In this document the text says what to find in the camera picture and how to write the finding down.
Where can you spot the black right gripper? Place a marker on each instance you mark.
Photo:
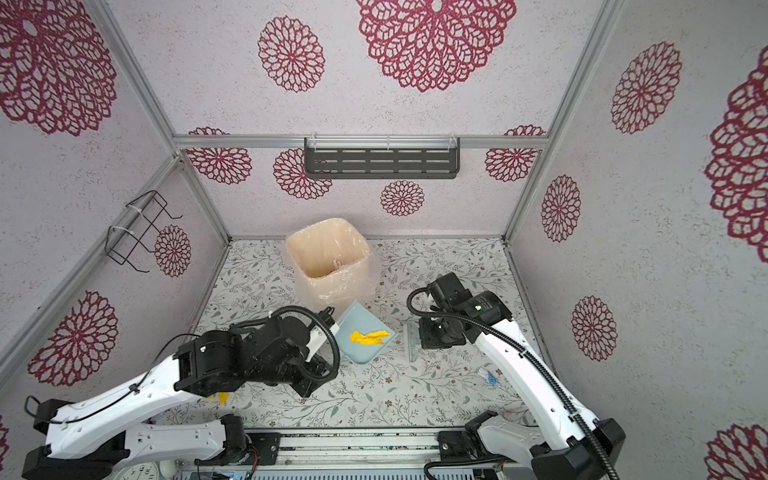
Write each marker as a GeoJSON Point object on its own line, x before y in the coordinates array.
{"type": "Point", "coordinates": [427, 339]}

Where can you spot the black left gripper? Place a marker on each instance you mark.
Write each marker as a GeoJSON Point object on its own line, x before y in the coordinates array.
{"type": "Point", "coordinates": [317, 366]}

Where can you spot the light blue white brush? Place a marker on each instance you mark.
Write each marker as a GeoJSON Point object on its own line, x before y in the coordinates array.
{"type": "Point", "coordinates": [412, 341]}

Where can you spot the light blue plastic dustpan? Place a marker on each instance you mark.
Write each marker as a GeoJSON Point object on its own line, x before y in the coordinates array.
{"type": "Point", "coordinates": [358, 317]}

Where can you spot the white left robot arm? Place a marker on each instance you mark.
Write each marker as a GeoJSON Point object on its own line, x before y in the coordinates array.
{"type": "Point", "coordinates": [91, 438]}

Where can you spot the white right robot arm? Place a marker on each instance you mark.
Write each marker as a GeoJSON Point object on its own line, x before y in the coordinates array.
{"type": "Point", "coordinates": [489, 326]}

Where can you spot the yellow paper scrap middle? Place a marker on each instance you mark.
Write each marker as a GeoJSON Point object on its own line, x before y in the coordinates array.
{"type": "Point", "coordinates": [369, 339]}

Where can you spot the blue white scrap right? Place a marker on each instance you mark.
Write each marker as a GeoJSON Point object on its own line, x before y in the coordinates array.
{"type": "Point", "coordinates": [488, 377]}

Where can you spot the cream bin with plastic liner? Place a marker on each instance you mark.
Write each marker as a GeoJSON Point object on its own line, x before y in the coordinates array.
{"type": "Point", "coordinates": [334, 265]}

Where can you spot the white dial gauge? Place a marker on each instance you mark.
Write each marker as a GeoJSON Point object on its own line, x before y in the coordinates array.
{"type": "Point", "coordinates": [140, 471]}

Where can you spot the dark grey wall shelf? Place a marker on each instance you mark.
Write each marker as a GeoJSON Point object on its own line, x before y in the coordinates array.
{"type": "Point", "coordinates": [382, 160]}

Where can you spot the black wire wall basket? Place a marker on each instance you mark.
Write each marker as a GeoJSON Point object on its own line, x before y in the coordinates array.
{"type": "Point", "coordinates": [122, 240]}

